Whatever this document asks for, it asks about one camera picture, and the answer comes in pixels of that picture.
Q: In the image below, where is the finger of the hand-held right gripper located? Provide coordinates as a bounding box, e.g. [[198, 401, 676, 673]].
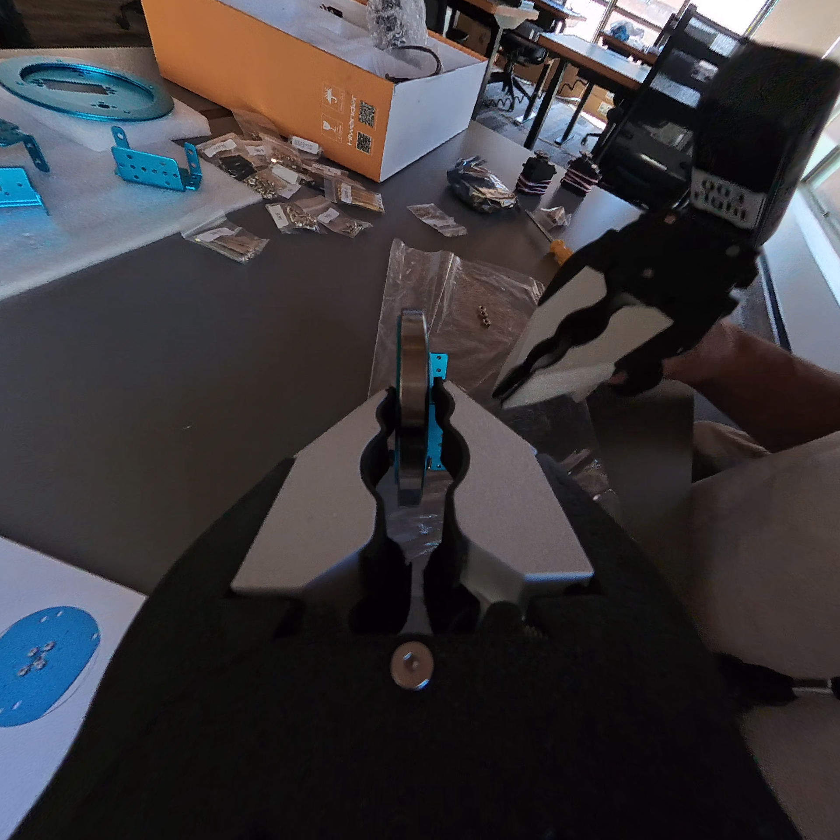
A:
[[494, 265, 611, 401], [501, 306, 677, 412]]

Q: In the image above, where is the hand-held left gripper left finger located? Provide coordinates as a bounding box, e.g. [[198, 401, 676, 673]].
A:
[[229, 383, 421, 633]]

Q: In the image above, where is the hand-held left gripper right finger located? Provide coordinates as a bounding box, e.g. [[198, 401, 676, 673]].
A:
[[421, 383, 594, 633]]

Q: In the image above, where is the blue round plate with bracket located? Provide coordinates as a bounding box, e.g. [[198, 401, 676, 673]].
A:
[[422, 351, 451, 472]]

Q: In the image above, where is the silver round bearing ring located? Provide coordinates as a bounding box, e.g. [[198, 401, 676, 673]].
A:
[[396, 309, 432, 506]]

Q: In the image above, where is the person's right forearm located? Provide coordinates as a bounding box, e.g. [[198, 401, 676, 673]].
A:
[[722, 326, 840, 453]]

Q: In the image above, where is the grey top background desk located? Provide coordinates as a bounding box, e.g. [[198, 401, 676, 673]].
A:
[[525, 30, 661, 151]]

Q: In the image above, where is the person's right hand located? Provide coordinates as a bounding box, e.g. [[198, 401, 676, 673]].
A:
[[663, 321, 752, 398]]

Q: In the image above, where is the black servo motor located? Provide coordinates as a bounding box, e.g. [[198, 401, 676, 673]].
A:
[[514, 150, 558, 198], [558, 151, 602, 198]]

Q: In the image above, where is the black mesh office chair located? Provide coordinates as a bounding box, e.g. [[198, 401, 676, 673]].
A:
[[594, 2, 752, 210]]

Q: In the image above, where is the dark blue plastic bag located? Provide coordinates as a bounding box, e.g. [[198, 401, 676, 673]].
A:
[[446, 157, 522, 214]]

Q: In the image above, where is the clear flat plastic bag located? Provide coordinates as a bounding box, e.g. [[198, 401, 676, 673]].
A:
[[368, 238, 620, 564]]

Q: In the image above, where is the single clear hardware packet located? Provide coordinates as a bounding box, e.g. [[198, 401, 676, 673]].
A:
[[408, 203, 468, 238]]

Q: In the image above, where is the white instruction booklet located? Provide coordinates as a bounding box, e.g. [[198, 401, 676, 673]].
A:
[[0, 535, 147, 834]]

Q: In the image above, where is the clear bag of long screws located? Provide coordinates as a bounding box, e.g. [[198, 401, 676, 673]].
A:
[[182, 220, 270, 264]]

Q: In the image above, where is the pile of small hardware bags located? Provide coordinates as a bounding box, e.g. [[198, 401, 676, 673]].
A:
[[198, 111, 387, 238]]

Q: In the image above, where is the bubble wrap bundle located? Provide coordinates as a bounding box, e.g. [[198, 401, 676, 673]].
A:
[[368, 0, 432, 51]]

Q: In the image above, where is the white foam sheet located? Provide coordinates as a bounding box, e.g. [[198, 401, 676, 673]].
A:
[[0, 49, 264, 298]]

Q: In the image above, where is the orange and white cardboard box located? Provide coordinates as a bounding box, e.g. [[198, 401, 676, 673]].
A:
[[141, 0, 491, 183]]

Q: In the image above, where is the black looped cable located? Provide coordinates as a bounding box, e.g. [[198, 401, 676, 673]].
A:
[[375, 42, 444, 83]]

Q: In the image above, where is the black strap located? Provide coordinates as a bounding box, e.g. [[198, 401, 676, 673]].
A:
[[719, 655, 840, 705]]

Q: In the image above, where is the wide blue U bracket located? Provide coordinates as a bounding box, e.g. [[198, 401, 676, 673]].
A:
[[110, 126, 200, 194]]

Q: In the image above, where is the small blue U bracket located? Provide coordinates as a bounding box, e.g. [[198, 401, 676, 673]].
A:
[[0, 166, 52, 218]]

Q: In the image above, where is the blue ring plate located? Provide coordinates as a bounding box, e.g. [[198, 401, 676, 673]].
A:
[[0, 55, 175, 124]]

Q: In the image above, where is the dark blue multi-hole bracket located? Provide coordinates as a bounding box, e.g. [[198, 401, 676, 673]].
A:
[[0, 119, 52, 173]]

